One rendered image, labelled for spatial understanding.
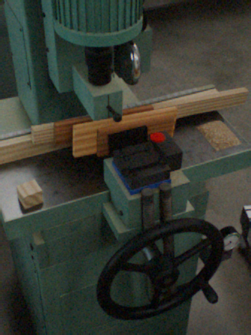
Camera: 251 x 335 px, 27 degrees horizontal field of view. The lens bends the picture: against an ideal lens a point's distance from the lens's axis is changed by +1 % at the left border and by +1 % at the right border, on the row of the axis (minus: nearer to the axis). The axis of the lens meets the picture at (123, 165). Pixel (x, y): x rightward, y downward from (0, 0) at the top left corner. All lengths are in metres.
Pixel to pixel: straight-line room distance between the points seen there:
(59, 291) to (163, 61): 2.24
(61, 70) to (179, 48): 2.32
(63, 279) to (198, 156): 0.44
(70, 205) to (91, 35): 0.35
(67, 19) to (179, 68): 2.30
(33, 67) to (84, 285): 0.55
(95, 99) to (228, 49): 2.47
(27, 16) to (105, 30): 0.29
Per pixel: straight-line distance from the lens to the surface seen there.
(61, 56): 1.19
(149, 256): 1.10
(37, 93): 1.33
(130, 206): 1.03
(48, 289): 1.30
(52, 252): 1.20
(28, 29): 1.25
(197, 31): 3.70
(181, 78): 3.17
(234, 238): 1.37
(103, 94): 1.11
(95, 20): 0.98
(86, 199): 1.11
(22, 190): 1.09
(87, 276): 1.31
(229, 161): 1.25
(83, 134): 1.11
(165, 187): 1.03
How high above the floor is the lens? 1.69
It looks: 42 degrees down
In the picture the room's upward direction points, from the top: 1 degrees clockwise
